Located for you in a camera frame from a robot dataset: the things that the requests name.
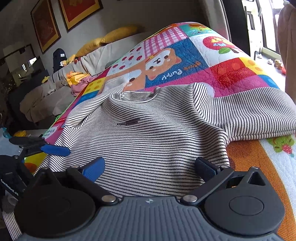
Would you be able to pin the red framed picture left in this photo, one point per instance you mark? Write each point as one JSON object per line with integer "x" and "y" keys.
{"x": 45, "y": 24}

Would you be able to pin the beige curtain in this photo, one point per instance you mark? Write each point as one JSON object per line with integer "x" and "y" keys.
{"x": 215, "y": 15}

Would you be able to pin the yellow cushion right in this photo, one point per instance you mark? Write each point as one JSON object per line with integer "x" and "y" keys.
{"x": 121, "y": 33}

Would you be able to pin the colourful cartoon play mat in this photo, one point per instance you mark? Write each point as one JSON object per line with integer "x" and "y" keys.
{"x": 180, "y": 57}

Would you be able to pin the red framed picture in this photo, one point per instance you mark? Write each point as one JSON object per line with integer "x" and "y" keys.
{"x": 76, "y": 11}
{"x": 45, "y": 24}

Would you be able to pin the yellow cloth on sofa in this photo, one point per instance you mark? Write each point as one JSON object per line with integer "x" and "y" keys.
{"x": 73, "y": 78}

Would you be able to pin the yellow cushion left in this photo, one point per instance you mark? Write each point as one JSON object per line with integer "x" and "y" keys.
{"x": 89, "y": 47}

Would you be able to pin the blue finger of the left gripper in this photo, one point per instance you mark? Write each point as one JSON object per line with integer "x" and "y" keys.
{"x": 55, "y": 150}

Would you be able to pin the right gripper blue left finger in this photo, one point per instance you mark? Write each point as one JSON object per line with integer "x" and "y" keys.
{"x": 83, "y": 179}

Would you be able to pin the pink cloth on sofa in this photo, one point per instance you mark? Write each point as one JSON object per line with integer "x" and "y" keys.
{"x": 76, "y": 89}

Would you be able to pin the beige covered sofa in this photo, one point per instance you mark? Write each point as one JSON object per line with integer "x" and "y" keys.
{"x": 54, "y": 96}

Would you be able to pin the red framed picture middle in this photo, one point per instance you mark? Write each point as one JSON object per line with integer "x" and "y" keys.
{"x": 76, "y": 11}

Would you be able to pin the dark blue backpack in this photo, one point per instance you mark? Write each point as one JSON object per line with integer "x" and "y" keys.
{"x": 58, "y": 57}

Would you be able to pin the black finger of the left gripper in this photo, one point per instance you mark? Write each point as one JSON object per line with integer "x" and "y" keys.
{"x": 27, "y": 142}

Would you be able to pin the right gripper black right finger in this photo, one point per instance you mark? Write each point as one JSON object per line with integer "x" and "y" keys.
{"x": 213, "y": 176}

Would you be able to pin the brown blanket on chair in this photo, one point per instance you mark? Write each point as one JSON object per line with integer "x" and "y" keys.
{"x": 286, "y": 44}

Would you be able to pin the striped knit sweater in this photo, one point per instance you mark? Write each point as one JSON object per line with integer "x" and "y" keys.
{"x": 245, "y": 207}

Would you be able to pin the yellow cushion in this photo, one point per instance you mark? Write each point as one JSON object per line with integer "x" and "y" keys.
{"x": 121, "y": 33}
{"x": 89, "y": 47}

